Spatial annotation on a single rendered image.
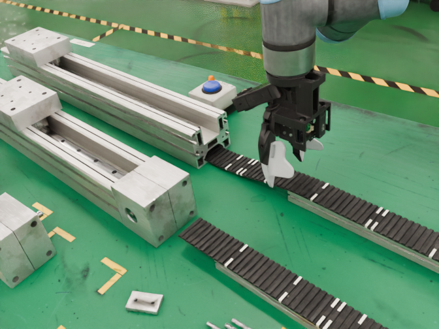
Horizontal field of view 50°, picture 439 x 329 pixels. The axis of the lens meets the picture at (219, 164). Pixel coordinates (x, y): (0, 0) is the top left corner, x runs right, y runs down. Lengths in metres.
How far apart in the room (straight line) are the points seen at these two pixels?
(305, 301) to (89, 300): 0.33
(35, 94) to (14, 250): 0.40
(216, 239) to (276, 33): 0.33
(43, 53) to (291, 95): 0.79
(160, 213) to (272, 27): 0.34
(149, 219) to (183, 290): 0.12
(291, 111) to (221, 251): 0.24
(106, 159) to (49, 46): 0.48
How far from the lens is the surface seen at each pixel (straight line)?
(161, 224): 0.78
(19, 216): 0.81
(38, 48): 1.33
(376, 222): 0.77
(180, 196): 0.79
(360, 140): 0.99
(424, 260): 0.76
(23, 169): 1.10
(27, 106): 1.06
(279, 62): 0.67
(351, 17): 0.67
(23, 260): 0.83
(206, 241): 0.75
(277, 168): 0.77
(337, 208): 0.79
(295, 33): 0.65
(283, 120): 0.72
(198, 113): 0.96
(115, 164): 0.93
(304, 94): 0.69
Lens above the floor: 1.36
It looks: 38 degrees down
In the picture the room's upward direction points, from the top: 9 degrees counter-clockwise
